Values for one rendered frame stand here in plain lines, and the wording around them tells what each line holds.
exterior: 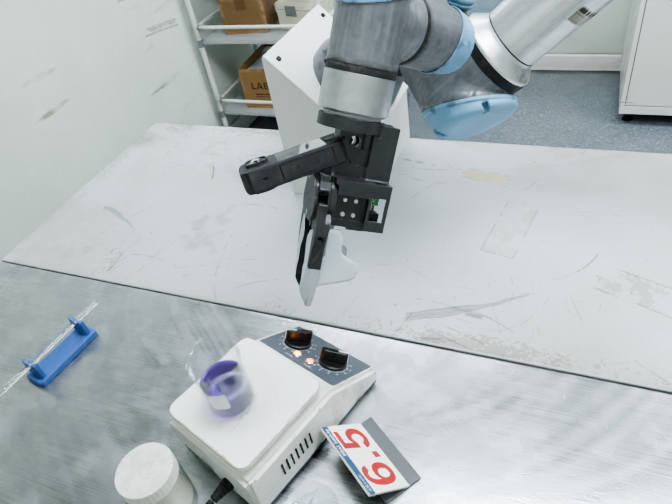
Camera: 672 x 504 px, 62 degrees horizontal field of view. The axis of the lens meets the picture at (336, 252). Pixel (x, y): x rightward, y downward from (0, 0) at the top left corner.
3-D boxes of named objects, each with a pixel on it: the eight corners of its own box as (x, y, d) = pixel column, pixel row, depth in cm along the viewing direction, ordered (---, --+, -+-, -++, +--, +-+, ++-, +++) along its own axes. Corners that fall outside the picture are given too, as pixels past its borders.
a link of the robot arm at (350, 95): (331, 68, 54) (318, 65, 61) (322, 116, 55) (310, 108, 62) (404, 83, 55) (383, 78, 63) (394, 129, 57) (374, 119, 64)
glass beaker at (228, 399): (267, 409, 57) (246, 361, 52) (217, 435, 56) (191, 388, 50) (247, 369, 61) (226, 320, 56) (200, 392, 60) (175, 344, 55)
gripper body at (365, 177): (381, 240, 61) (407, 129, 57) (304, 230, 59) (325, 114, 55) (365, 220, 68) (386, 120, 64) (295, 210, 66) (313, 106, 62)
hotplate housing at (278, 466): (301, 336, 75) (289, 295, 69) (380, 382, 67) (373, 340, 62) (171, 466, 63) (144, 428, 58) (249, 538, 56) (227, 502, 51)
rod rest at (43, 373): (83, 327, 82) (72, 311, 80) (99, 334, 81) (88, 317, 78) (28, 380, 76) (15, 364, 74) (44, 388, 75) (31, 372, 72)
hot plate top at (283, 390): (248, 338, 65) (246, 333, 65) (325, 387, 59) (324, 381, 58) (167, 413, 59) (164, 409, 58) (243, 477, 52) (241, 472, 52)
